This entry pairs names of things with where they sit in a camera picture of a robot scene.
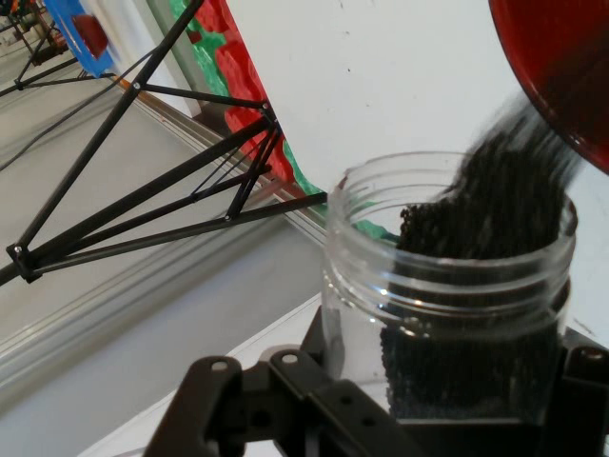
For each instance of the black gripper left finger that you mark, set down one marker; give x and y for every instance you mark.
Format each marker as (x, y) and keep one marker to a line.
(209, 409)

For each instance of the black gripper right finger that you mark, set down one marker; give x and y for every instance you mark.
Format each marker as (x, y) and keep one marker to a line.
(585, 409)

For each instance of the clear plastic jar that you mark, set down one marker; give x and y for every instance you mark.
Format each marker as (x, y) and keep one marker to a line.
(352, 285)

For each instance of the black seeds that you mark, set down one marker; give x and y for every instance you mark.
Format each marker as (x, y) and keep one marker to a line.
(490, 214)

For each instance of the black tripod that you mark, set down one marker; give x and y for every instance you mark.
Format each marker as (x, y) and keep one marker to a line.
(109, 219)

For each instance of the green foam block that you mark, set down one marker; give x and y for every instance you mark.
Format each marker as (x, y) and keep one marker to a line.
(304, 176)
(202, 52)

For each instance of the large red foam block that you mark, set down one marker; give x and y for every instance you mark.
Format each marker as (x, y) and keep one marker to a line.
(238, 66)

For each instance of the red bowl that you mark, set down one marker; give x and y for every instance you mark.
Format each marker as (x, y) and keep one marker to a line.
(561, 62)

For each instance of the blue panel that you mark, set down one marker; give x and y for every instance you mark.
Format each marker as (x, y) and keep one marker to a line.
(95, 66)

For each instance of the dark metal stand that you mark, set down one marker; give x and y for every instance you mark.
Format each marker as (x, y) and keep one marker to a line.
(28, 47)

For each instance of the aluminium wall rail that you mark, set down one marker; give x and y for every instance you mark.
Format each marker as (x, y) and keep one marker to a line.
(119, 295)

